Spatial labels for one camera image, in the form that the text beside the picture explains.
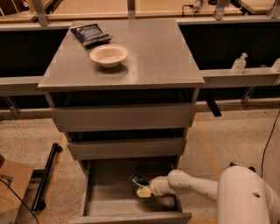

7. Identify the green soda can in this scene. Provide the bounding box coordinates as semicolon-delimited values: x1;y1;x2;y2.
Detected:
129;174;149;190

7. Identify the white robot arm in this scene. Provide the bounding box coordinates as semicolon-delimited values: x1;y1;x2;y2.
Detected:
130;165;280;224

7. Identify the clear sanitizer bottle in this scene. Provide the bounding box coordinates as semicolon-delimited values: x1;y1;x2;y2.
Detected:
231;52;248;74

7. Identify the grey bottom drawer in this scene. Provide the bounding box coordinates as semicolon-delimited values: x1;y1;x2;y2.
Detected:
69;157;192;224

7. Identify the black bar on floor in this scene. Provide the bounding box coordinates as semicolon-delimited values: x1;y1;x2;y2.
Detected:
31;143;63;211

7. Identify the white paper bowl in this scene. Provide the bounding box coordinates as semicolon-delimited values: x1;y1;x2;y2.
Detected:
89;44;128;68

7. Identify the black stand base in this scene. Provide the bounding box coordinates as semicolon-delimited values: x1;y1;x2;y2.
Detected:
229;162;256;172

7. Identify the black cable left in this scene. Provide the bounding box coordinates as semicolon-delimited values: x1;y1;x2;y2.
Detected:
0;176;42;224

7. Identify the grey middle drawer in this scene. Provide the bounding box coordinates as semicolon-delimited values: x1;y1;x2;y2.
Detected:
68;137;186;160

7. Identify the black cable right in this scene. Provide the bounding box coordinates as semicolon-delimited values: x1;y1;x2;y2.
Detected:
260;108;280;179

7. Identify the black cable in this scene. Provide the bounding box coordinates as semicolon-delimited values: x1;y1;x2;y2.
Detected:
0;176;42;224
260;108;280;179

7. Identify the blue chip bag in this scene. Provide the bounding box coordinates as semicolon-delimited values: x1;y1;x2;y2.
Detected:
70;24;113;46

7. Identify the grey drawer cabinet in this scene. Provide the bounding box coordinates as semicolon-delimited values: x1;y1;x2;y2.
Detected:
37;18;205;224

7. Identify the grey top drawer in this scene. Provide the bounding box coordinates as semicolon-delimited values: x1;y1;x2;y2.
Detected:
52;103;194;132

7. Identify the brown cardboard box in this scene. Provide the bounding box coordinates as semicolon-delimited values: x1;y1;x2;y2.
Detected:
0;155;34;224

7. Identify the grey drawer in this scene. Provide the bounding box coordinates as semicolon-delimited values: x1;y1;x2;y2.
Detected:
68;137;186;160
52;103;194;132
69;157;192;224

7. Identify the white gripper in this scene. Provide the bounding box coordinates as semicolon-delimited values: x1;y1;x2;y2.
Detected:
136;176;172;198

